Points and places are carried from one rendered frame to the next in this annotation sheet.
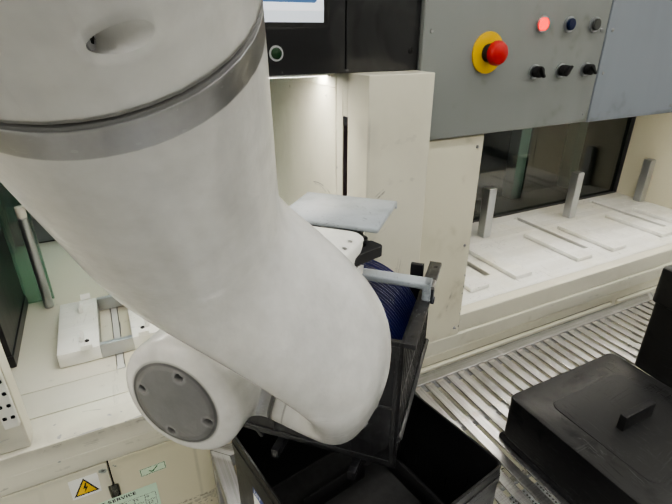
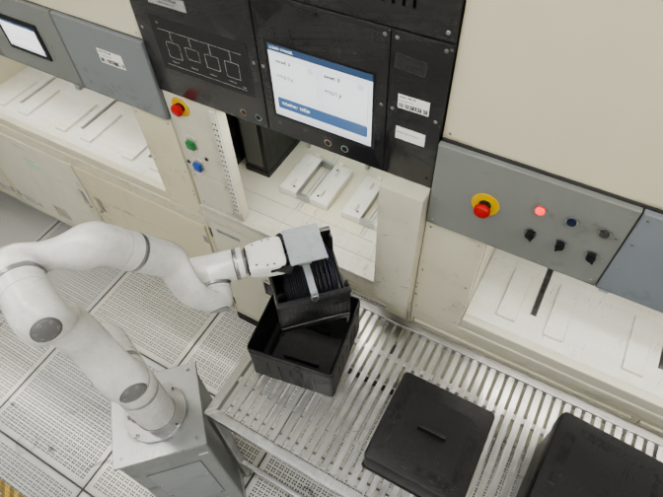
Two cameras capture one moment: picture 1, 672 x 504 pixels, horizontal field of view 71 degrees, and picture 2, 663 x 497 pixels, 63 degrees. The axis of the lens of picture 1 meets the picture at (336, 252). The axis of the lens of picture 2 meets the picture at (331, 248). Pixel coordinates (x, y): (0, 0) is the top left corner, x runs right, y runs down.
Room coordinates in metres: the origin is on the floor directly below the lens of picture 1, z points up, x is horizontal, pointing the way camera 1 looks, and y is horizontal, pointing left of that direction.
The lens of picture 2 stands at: (0.13, -0.78, 2.41)
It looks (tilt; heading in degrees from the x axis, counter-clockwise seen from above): 54 degrees down; 58
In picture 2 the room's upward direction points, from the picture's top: 3 degrees counter-clockwise
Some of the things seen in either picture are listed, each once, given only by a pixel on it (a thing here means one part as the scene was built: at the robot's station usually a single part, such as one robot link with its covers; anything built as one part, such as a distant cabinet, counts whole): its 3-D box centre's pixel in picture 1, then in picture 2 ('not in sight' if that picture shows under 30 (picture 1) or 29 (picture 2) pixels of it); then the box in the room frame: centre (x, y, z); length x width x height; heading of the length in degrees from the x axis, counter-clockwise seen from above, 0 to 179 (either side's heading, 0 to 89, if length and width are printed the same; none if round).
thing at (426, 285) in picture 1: (337, 322); (306, 276); (0.52, 0.00, 1.11); 0.24 x 0.20 x 0.32; 71
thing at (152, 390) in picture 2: not in sight; (117, 364); (-0.03, 0.08, 1.07); 0.19 x 0.12 x 0.24; 95
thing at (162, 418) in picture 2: not in sight; (147, 401); (-0.03, 0.05, 0.85); 0.19 x 0.19 x 0.18
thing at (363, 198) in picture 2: not in sight; (379, 204); (0.98, 0.24, 0.89); 0.22 x 0.21 x 0.04; 26
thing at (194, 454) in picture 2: not in sight; (186, 449); (-0.03, 0.05, 0.38); 0.28 x 0.28 x 0.76; 71
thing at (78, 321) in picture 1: (114, 319); (316, 179); (0.86, 0.48, 0.89); 0.22 x 0.21 x 0.04; 26
